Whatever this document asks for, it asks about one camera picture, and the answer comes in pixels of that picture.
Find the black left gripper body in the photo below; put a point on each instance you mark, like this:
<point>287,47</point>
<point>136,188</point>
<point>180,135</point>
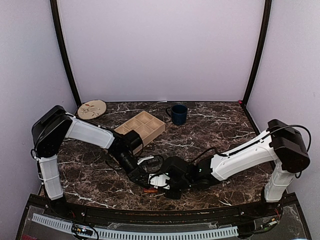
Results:
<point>136,174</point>

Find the dark blue mug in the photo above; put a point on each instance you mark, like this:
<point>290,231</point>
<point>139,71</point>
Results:
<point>178,114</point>

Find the right black frame post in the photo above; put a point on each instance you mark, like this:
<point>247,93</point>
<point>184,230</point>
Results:
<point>258,52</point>

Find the purple striped sock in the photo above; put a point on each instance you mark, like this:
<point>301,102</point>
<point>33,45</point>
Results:
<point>150,190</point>

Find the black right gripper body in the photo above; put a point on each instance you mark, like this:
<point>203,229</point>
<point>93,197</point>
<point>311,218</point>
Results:
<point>172,184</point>

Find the left black frame post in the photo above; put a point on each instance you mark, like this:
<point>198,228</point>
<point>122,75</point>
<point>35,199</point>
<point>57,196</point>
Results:
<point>63,51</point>

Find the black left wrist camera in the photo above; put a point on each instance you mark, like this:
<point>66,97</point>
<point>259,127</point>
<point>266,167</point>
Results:
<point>134,140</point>

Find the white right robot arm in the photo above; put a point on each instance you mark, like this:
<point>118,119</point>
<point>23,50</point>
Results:
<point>280,143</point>

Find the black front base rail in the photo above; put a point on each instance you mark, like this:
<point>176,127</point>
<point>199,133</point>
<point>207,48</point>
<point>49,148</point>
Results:
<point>97,216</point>

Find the white slotted cable duct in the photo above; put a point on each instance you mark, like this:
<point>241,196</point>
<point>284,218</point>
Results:
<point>121,231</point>

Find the black frame post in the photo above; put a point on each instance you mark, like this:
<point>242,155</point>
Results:
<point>63,51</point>
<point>258,52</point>

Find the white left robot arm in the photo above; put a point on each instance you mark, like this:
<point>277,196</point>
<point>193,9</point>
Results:
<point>71,151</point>

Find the wooden compartment tray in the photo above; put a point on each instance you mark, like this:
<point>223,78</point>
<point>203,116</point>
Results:
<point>146,125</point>

